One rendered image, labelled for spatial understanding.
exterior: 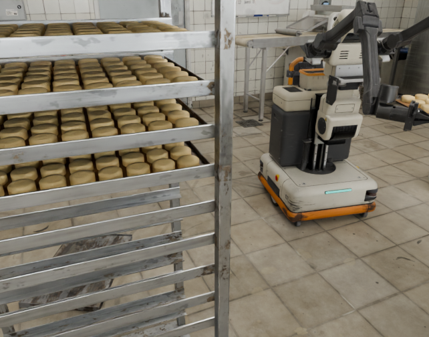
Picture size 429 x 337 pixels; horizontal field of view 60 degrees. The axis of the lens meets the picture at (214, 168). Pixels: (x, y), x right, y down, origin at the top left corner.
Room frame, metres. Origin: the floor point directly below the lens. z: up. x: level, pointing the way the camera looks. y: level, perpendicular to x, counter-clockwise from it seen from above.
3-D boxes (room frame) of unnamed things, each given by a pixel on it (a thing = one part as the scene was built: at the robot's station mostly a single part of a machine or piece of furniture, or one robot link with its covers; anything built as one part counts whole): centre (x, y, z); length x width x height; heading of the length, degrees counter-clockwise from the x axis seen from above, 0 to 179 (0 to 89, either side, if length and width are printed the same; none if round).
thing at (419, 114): (1.31, -0.76, 0.98); 0.09 x 0.07 x 0.07; 58
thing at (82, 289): (1.66, 0.74, 0.02); 0.60 x 0.40 x 0.03; 176
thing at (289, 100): (2.51, -0.70, 0.59); 0.55 x 0.34 x 0.83; 103
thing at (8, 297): (1.01, 0.42, 0.51); 0.64 x 0.03 x 0.03; 111
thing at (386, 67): (5.77, -2.78, 0.33); 0.54 x 0.53 x 0.66; 24
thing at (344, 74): (2.14, -0.79, 0.93); 0.28 x 0.16 x 0.22; 103
